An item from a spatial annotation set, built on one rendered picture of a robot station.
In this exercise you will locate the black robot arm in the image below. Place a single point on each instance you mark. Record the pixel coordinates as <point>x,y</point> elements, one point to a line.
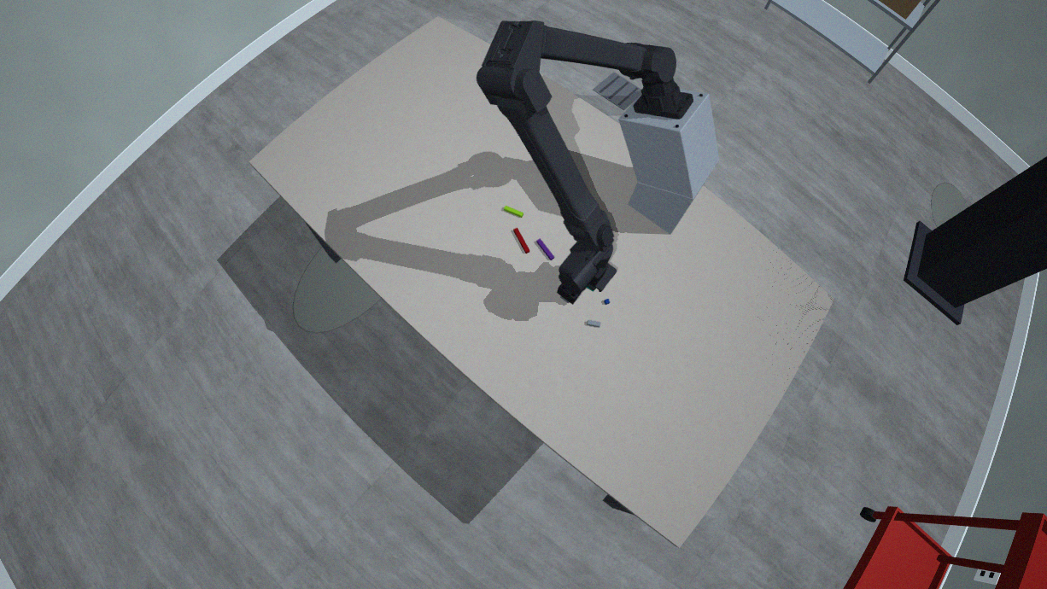
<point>511,68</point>

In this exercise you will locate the red rod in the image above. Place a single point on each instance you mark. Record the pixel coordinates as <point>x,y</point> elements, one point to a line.
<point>521,240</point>

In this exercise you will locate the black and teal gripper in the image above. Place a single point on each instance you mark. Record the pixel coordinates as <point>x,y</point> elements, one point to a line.
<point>609,274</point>

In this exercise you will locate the purple rod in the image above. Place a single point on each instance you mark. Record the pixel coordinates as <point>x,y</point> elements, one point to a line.
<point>545,249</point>

